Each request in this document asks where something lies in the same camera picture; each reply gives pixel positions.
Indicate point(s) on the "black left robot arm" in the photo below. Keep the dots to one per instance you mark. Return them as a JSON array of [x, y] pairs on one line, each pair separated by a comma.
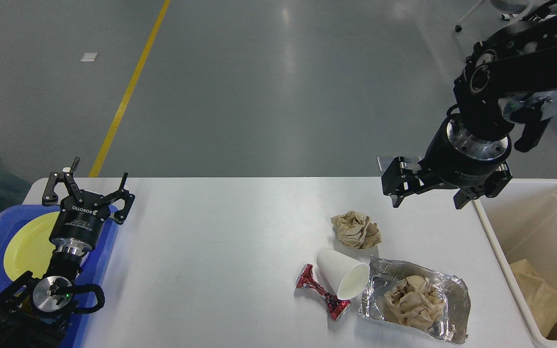
[[53, 257]]

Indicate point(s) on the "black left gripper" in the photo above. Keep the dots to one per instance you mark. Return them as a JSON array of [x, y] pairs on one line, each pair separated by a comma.
[[78, 227]]

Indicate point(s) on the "crumpled brown paper on foil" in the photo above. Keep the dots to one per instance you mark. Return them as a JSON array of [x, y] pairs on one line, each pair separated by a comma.
[[415, 302]]

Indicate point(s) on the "brown paper ball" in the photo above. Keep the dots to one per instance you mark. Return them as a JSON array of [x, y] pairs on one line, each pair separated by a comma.
[[356, 230]]

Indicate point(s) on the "white paper cup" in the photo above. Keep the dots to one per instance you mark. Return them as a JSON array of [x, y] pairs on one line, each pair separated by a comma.
[[347, 276]]

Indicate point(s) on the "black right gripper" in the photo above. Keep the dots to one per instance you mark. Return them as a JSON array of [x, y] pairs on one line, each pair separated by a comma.
[[456, 156]]

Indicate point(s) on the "large brown paper bag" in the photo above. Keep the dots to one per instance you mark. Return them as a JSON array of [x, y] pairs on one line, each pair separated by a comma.
[[540, 297]]

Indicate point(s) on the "white office chair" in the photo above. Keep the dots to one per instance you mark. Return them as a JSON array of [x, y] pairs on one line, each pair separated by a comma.
[[514, 9]]

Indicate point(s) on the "yellow plastic plate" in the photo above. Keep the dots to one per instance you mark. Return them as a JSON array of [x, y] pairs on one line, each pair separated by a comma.
[[30, 248]]

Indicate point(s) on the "blue plastic tray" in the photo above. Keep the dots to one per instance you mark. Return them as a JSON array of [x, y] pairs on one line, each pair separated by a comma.
[[15, 218]]

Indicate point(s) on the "white plastic bin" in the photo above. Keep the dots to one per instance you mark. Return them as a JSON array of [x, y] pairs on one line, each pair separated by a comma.
[[521, 223]]

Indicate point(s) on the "crushed red can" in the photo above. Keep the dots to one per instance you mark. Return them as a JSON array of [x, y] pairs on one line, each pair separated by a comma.
[[336, 307]]

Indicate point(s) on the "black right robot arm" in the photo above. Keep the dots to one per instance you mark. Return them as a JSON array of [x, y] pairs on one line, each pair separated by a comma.
[[505, 98]]

